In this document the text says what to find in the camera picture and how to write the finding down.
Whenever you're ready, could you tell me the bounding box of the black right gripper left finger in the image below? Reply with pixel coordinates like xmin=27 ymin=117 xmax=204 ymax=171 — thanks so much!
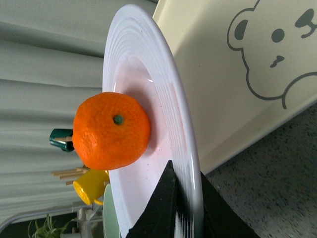
xmin=127 ymin=160 xmax=179 ymax=238

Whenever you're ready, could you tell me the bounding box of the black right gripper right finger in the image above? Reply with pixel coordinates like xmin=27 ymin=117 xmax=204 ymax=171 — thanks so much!
xmin=201 ymin=174 xmax=258 ymax=238

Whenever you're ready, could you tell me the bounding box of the orange mandarin fruit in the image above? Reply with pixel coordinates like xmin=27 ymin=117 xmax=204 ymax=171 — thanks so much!
xmin=72 ymin=92 xmax=151 ymax=170

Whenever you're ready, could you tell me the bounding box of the white ridged plate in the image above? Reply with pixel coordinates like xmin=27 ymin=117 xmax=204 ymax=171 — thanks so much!
xmin=103 ymin=4 xmax=204 ymax=238

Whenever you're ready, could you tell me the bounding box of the light green bowl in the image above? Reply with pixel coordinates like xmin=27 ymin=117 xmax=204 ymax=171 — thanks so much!
xmin=103 ymin=184 xmax=121 ymax=238

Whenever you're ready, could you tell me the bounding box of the yellow mug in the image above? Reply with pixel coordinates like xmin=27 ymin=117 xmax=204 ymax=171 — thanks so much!
xmin=73 ymin=170 xmax=109 ymax=206

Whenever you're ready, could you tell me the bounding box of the wooden dish rack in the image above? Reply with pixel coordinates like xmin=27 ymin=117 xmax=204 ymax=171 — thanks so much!
xmin=51 ymin=136 xmax=90 ymax=185

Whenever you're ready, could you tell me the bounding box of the green plant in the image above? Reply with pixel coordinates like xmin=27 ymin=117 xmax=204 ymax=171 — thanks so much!
xmin=27 ymin=214 xmax=70 ymax=238

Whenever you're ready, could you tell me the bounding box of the dark green mug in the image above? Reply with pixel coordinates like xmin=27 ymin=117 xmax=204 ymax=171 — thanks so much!
xmin=50 ymin=128 xmax=74 ymax=152

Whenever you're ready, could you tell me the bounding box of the beige bear tray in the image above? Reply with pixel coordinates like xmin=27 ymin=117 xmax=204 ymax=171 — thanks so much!
xmin=153 ymin=0 xmax=317 ymax=173

